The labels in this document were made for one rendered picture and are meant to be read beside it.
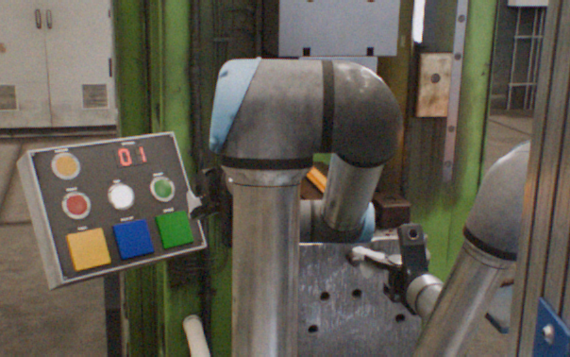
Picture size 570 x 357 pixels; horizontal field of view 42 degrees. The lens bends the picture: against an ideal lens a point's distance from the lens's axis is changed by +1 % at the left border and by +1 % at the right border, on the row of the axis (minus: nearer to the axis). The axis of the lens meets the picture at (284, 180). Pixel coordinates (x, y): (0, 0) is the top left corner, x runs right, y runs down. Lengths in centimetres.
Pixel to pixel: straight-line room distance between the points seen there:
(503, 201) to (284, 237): 35
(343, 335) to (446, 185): 53
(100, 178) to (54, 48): 546
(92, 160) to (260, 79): 79
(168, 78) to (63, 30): 519
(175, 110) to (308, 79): 103
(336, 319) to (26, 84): 550
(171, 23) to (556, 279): 132
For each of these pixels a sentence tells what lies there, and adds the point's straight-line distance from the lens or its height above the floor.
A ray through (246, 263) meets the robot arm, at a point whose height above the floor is 122.
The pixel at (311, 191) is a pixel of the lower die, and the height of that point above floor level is 99.
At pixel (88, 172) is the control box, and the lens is 159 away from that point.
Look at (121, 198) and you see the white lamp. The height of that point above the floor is 109.
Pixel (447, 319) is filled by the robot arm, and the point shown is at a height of 105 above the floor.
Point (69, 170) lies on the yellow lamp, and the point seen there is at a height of 115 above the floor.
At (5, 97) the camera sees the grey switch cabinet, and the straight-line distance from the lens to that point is 712.
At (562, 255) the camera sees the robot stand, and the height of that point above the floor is 133.
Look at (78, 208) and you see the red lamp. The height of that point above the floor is 108.
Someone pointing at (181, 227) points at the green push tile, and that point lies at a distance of 163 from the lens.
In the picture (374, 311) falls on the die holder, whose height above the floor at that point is 71.
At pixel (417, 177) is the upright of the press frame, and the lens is 209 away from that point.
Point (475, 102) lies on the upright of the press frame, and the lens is 212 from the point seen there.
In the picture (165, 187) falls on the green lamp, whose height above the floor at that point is 109.
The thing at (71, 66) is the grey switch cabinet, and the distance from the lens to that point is 705.
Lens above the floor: 157
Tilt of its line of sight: 16 degrees down
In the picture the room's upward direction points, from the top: 1 degrees clockwise
